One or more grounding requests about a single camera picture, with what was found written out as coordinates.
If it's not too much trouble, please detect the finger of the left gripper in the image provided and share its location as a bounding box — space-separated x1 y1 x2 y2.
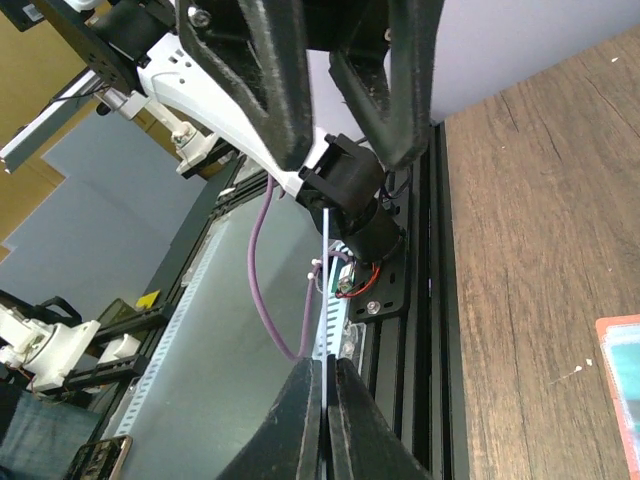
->
329 1 443 168
177 1 314 171

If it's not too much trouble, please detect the dark blue card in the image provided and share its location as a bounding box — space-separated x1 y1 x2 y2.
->
319 207 330 480

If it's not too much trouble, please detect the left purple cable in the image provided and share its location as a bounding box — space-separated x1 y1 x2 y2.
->
248 174 326 361

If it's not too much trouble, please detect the black aluminium front rail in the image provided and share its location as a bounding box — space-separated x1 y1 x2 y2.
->
350 124 470 479

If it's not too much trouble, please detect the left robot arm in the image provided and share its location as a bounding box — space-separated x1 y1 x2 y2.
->
1 1 444 263

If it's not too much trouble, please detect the pink leather card holder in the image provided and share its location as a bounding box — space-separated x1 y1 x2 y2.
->
596 314 639 479

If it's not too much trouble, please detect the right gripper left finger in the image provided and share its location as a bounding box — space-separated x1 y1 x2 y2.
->
218 358 321 479

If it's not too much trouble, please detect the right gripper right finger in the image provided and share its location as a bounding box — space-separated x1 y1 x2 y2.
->
327 355 431 480

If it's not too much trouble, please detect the light blue slotted strip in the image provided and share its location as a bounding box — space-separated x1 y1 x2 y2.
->
114 239 351 436

